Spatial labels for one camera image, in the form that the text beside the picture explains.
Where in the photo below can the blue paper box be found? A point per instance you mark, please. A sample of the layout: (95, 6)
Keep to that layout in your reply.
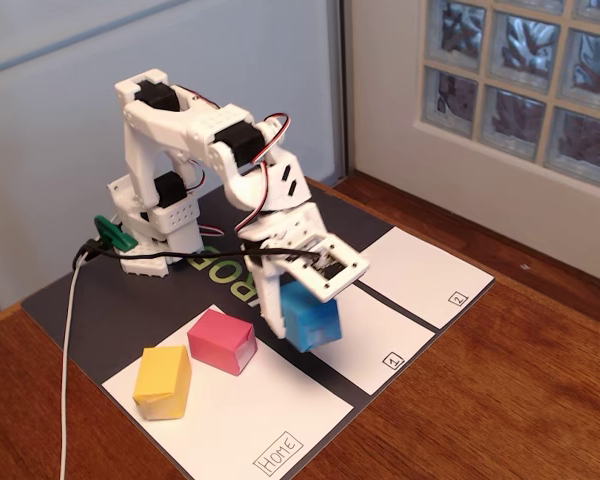
(310, 325)

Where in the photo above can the white paper marked two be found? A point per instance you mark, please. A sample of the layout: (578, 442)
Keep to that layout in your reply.
(455, 285)

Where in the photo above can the white five-joint robot arm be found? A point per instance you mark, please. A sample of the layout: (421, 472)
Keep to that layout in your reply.
(140, 150)

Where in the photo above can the frosted door panel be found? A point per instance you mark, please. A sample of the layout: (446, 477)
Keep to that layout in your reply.
(55, 100)

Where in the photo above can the pink paper box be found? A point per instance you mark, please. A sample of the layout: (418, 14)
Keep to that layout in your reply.
(215, 340)

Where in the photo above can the grey metal door frame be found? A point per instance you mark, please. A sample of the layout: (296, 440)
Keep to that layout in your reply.
(341, 75)

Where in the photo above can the white paper marked home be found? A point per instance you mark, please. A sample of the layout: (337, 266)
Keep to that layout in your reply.
(290, 395)

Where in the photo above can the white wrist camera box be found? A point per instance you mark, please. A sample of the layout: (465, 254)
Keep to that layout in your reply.
(330, 272)

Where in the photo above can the yellow paper box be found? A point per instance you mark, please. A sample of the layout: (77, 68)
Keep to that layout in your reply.
(160, 380)

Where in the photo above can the dark grey work mat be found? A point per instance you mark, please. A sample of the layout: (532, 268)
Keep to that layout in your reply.
(110, 325)

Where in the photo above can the green plastic clamp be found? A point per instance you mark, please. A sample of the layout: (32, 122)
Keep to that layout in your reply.
(115, 232)

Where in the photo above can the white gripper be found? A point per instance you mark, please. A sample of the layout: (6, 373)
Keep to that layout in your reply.
(296, 226)

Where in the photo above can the white paper marked one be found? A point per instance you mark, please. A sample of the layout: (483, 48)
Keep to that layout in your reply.
(380, 330)

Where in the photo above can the glass block window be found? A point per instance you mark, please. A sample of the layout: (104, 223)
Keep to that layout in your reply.
(515, 115)

